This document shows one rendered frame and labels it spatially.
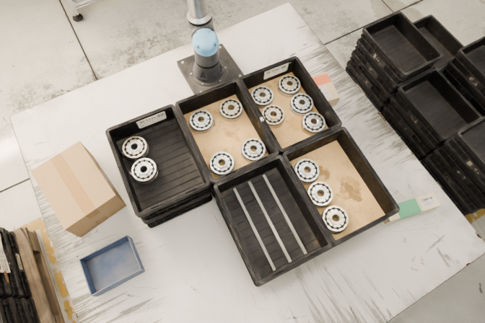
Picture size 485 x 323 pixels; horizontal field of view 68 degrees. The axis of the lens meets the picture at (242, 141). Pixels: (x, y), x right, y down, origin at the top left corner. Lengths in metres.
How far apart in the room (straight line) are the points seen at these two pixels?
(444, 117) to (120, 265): 1.95
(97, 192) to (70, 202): 0.11
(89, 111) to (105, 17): 1.49
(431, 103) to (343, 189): 1.11
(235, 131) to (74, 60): 1.78
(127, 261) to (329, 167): 0.92
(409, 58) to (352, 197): 1.19
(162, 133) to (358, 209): 0.88
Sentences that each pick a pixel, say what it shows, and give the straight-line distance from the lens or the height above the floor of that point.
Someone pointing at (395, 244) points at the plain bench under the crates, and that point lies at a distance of 1.71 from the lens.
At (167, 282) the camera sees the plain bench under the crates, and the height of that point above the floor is 0.70.
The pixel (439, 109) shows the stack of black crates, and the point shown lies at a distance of 2.50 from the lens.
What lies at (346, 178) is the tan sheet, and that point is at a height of 0.83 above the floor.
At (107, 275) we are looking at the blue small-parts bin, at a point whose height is 0.70.
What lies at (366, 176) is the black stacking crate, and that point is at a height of 0.87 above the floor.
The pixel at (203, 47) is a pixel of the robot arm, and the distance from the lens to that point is 1.66.
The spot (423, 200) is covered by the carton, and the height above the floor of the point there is 0.76.
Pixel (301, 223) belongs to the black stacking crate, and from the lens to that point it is 1.47.
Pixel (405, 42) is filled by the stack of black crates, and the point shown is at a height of 0.49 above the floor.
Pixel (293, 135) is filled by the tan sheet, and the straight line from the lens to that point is 1.59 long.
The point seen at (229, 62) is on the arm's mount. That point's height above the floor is 0.74.
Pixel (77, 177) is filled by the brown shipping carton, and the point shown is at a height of 0.86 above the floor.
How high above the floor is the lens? 2.24
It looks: 65 degrees down
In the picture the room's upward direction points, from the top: 4 degrees clockwise
